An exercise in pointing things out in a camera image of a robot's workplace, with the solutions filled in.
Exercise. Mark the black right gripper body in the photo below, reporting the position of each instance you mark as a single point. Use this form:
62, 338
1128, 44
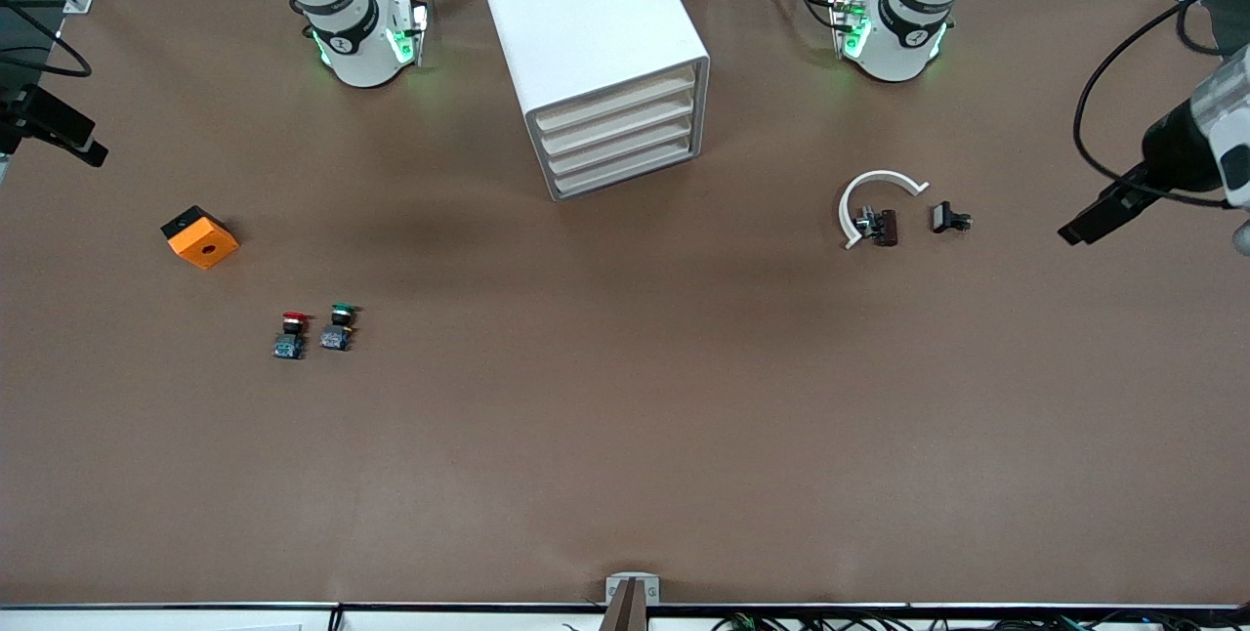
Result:
39, 113

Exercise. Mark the red push button switch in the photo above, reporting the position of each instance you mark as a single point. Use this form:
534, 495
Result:
289, 346

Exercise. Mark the orange black button box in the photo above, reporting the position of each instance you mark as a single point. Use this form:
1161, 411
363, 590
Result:
200, 240

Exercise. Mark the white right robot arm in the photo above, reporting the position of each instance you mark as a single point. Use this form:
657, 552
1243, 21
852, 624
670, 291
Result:
342, 35

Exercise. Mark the white curved plastic part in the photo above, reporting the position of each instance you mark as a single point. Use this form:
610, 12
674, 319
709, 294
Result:
859, 184

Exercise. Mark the small brown component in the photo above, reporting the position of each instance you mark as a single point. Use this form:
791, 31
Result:
884, 227

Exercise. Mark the small black component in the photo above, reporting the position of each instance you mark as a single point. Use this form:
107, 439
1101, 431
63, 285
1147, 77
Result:
945, 218

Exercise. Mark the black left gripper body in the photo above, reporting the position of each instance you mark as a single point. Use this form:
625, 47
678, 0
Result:
1175, 155

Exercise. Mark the brown post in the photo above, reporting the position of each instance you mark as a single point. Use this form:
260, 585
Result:
627, 611

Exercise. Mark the metal table edge bracket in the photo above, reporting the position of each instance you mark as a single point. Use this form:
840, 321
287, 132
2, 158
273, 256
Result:
633, 580

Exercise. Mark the green push button switch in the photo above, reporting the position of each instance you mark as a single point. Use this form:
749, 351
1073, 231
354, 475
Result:
337, 336

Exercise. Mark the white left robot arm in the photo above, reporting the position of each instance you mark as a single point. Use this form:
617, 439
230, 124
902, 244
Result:
903, 35

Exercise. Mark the brown table mat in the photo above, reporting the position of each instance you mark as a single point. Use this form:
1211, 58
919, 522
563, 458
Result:
625, 436

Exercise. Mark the white table edge rail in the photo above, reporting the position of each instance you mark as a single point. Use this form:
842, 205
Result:
195, 619

